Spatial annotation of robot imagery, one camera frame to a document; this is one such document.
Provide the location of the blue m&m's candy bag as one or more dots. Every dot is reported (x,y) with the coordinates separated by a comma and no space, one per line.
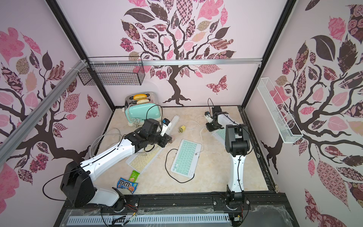
(127,184)

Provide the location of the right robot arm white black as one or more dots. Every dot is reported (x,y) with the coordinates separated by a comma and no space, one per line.
(237,145)

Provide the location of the green wireless keyboard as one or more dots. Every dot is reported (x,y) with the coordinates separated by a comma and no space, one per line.
(186,158)

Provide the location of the mint green toaster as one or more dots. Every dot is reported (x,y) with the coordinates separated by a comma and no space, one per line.
(137,111)

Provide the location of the yellow bread slice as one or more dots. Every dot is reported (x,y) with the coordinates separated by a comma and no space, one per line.
(139,96)

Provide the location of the white vented cable duct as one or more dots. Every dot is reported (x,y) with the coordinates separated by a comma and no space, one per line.
(119,220)

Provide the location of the yellow wireless keyboard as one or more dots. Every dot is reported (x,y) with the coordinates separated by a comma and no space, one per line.
(140,162)

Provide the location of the black wire basket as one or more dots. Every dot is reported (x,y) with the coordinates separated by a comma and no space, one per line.
(114,73)

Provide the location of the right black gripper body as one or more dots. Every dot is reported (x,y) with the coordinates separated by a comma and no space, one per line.
(213,118)

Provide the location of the white wire shelf basket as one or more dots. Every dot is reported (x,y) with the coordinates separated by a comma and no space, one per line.
(274,98)

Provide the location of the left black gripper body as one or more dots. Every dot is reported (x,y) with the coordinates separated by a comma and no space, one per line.
(160,140)

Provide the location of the white power strip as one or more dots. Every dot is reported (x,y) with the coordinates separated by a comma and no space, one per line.
(172,125)

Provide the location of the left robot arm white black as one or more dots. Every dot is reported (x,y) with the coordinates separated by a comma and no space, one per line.
(78,179)

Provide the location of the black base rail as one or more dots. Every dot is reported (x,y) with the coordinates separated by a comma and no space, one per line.
(214,200)

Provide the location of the yellow charger adapter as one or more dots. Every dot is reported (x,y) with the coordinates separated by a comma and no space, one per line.
(182,129)

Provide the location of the green snack packet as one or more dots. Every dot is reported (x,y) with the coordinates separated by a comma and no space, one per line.
(134,176)

